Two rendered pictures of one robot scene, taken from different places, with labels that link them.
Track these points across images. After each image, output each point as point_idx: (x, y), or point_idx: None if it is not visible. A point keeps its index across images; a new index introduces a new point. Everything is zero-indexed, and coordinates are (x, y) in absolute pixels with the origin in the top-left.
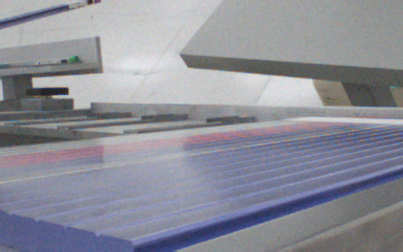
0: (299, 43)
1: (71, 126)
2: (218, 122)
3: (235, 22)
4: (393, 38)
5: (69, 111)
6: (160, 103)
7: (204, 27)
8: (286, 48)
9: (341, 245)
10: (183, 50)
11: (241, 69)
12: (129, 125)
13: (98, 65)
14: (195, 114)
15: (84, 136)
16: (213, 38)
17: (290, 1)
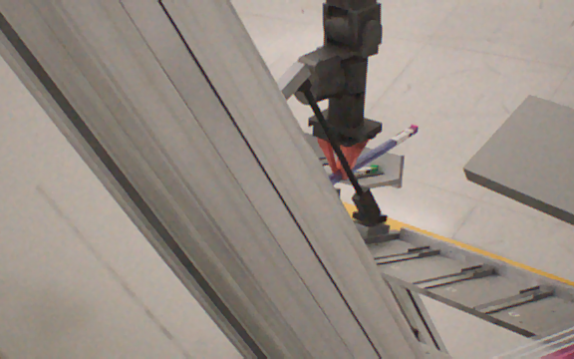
0: None
1: (421, 281)
2: (526, 292)
3: (521, 150)
4: None
5: (385, 235)
6: (470, 251)
7: (489, 145)
8: (571, 198)
9: None
10: (467, 166)
11: (522, 201)
12: (459, 283)
13: (399, 180)
14: (501, 271)
15: (436, 298)
16: (498, 162)
17: None
